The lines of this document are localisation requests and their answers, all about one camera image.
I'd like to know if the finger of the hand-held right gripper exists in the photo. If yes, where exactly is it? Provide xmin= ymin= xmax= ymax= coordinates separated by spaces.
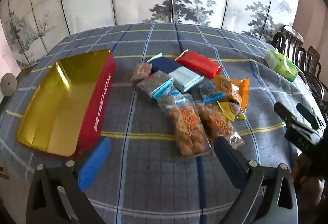
xmin=296 ymin=102 xmax=321 ymax=129
xmin=274 ymin=102 xmax=298 ymax=129

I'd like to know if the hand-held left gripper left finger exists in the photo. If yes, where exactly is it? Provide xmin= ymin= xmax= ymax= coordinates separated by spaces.
xmin=26 ymin=136 xmax=111 ymax=224

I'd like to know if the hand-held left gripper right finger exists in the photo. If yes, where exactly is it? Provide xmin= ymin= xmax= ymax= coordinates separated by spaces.
xmin=214 ymin=136 xmax=299 ymax=224

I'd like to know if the clear bag of fried twists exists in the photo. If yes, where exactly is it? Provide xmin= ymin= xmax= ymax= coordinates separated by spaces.
xmin=195 ymin=101 xmax=245 ymax=149
xmin=157 ymin=93 xmax=213 ymax=160

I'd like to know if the small yellow snack packet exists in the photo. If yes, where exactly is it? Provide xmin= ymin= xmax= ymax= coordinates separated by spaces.
xmin=217 ymin=101 xmax=246 ymax=121

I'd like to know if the orange snack packet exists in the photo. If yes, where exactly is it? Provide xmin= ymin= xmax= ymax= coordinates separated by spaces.
xmin=214 ymin=74 xmax=250 ymax=112

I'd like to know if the dark seed packet blue seal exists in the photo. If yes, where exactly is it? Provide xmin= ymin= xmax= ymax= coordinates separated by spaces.
xmin=136 ymin=70 xmax=175 ymax=100
xmin=191 ymin=81 xmax=226 ymax=105
xmin=164 ymin=89 xmax=185 ymax=99

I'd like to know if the red tin box gold interior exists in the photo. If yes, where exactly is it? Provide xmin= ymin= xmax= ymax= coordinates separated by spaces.
xmin=17 ymin=49 xmax=116 ymax=158

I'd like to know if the red snack packet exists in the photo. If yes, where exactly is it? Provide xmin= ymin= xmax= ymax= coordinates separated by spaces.
xmin=175 ymin=49 xmax=224 ymax=80

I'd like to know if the small red square packet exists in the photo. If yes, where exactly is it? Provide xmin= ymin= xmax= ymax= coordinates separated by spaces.
xmin=131 ymin=63 xmax=153 ymax=82

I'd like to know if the navy and light blue packet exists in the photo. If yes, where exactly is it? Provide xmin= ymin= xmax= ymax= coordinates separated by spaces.
xmin=147 ymin=53 xmax=205 ymax=93

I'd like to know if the person's right forearm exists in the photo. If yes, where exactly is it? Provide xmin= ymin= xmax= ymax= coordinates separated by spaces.
xmin=292 ymin=155 xmax=328 ymax=214

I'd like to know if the green tissue pack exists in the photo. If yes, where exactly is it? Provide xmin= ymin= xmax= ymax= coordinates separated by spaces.
xmin=264 ymin=48 xmax=299 ymax=83

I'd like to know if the dark wooden chair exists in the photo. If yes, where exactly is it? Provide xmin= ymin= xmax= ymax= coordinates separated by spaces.
xmin=298 ymin=46 xmax=328 ymax=112
xmin=272 ymin=25 xmax=305 ymax=60

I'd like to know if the blue plaid tablecloth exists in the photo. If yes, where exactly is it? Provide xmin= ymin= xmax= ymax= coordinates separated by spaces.
xmin=0 ymin=23 xmax=327 ymax=224

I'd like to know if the round grey stone disc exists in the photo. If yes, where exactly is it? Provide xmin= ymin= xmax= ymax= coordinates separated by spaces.
xmin=0 ymin=73 xmax=18 ymax=96

